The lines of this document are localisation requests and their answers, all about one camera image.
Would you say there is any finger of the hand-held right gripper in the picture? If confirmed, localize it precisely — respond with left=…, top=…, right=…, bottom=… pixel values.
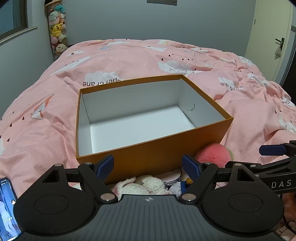
left=225, top=156, right=296, bottom=175
left=259, top=141, right=296, bottom=157

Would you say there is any pink printed blanket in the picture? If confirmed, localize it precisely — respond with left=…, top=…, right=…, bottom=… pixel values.
left=0, top=38, right=296, bottom=241

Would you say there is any column of plush toys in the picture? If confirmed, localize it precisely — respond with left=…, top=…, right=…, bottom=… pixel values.
left=44, top=0, right=69, bottom=61

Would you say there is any orange cardboard box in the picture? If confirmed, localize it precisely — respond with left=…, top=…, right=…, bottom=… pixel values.
left=75, top=74, right=234, bottom=185

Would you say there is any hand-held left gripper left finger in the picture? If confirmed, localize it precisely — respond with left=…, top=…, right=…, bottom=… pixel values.
left=37, top=155, right=116, bottom=204

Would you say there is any pink fuzzy ball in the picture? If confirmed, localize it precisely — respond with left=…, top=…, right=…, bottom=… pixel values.
left=194, top=143, right=234, bottom=168

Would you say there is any black smartphone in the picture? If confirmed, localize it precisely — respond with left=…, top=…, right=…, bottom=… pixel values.
left=0, top=177, right=25, bottom=241

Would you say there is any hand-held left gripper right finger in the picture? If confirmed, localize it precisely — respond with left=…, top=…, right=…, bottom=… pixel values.
left=179, top=154, right=262, bottom=204

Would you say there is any grey wall air conditioner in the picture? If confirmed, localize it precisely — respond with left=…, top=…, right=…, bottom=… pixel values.
left=147, top=0, right=178, bottom=6

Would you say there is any white plush toy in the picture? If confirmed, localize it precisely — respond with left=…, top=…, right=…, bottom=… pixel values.
left=114, top=175, right=170, bottom=201

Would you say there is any pale yellow door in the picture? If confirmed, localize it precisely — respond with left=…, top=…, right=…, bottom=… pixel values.
left=245, top=0, right=296, bottom=90

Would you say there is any window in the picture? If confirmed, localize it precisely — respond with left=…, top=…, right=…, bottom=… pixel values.
left=0, top=0, right=38, bottom=44

